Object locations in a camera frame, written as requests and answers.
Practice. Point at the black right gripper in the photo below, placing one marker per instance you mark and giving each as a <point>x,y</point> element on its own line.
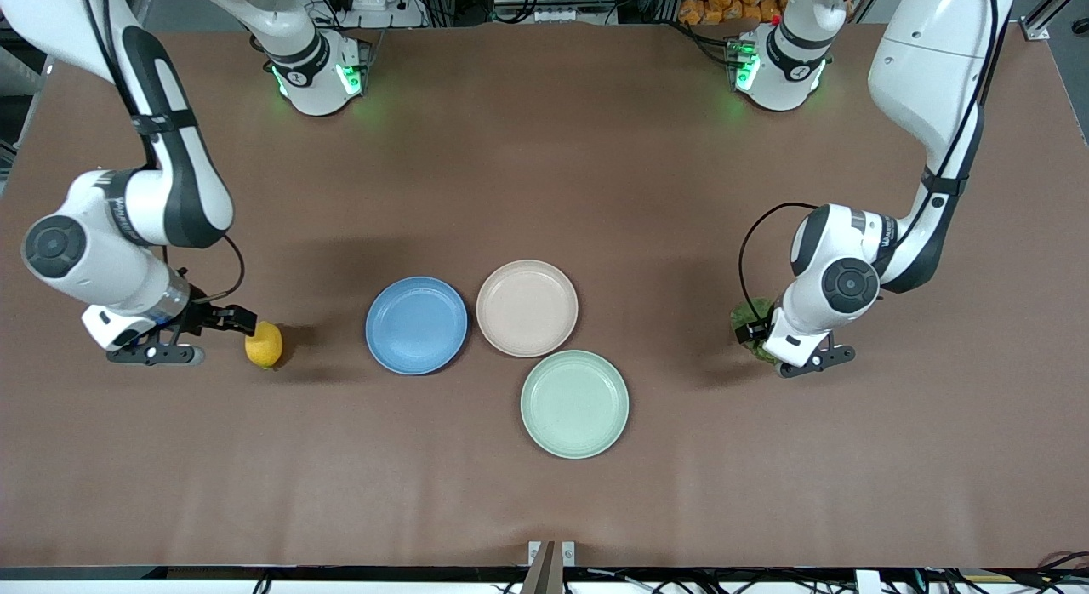
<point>201,316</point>

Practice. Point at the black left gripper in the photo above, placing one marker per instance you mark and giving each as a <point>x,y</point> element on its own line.
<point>754,331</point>

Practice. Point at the green lettuce leaf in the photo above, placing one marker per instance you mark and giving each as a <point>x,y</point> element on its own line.
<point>749,309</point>

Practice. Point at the yellow lemon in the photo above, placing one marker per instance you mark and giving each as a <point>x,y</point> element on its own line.
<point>264,345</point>

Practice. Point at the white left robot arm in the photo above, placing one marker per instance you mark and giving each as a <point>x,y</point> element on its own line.
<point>923,66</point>

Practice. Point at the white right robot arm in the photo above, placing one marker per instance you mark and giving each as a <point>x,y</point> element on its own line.
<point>170,177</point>

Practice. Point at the blue round plate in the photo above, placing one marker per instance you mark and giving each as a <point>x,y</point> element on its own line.
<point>416,325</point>

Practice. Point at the pale green round plate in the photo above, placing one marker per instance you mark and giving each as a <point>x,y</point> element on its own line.
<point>574,404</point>

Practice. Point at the beige pink round plate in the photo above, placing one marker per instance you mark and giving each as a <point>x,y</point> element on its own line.
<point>527,308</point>

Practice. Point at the bag of oranges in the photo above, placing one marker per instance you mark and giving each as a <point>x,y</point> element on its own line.
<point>715,2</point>

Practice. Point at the metal bracket at table edge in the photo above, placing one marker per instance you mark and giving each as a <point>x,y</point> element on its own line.
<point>551,568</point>

